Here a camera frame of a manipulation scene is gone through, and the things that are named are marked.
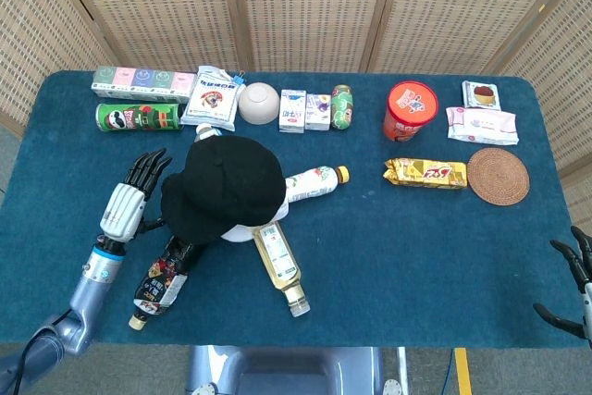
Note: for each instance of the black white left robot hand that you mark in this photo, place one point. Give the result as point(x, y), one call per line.
point(122, 212)

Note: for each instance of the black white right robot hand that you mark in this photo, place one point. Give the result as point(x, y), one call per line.
point(587, 307)

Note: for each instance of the black baseball cap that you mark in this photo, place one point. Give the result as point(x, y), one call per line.
point(226, 187)

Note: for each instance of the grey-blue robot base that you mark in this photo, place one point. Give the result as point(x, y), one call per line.
point(287, 372)

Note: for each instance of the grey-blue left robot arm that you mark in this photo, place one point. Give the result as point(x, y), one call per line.
point(90, 293)

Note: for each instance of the white foam mannequin head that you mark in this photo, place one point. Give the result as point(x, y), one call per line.
point(242, 233)

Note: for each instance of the dark drink bottle black label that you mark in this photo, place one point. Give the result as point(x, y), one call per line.
point(159, 286)

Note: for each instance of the green Pringles can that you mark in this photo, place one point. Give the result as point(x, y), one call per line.
point(139, 117)

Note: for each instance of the small bottle blue label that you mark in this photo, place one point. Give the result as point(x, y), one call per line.
point(206, 131)

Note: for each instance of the pastel tissue pack row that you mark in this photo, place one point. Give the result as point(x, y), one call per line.
point(139, 80)

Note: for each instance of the yellow floor tape strip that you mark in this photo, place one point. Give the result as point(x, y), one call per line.
point(463, 372)

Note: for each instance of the white blue powder bag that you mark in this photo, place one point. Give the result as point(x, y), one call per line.
point(213, 99)

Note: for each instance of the round woven rattan coaster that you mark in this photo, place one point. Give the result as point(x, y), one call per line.
point(498, 176)

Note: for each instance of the yellow tea bottle clear cap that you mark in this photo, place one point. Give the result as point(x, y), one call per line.
point(277, 261)

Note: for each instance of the beige upturned bowl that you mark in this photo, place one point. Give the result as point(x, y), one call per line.
point(259, 103)

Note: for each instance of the blue carpet table cover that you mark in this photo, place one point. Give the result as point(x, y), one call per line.
point(416, 265)

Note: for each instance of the blue binder clip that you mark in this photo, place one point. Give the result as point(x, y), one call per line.
point(239, 77)

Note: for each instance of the white bottle yellow cap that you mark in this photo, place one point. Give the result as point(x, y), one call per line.
point(312, 184)

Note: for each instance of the white table leg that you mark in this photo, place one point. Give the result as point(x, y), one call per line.
point(403, 369)

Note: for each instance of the white blue milk carton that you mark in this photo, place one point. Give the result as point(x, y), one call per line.
point(292, 110)

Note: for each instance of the yellow biscuit packet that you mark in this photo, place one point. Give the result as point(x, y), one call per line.
point(425, 174)

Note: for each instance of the pink white wipes pack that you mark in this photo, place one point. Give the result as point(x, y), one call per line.
point(481, 126)

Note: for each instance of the white purple milk carton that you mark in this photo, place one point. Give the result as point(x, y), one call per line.
point(317, 112)

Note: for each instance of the pudding picture packet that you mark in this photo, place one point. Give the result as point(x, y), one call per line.
point(482, 95)

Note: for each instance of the green printed drink can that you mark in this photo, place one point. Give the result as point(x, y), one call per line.
point(341, 107)

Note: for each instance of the orange lidded snack tub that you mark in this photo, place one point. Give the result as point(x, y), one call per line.
point(411, 106)

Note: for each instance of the woven bamboo folding screen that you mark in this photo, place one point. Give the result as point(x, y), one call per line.
point(305, 6)

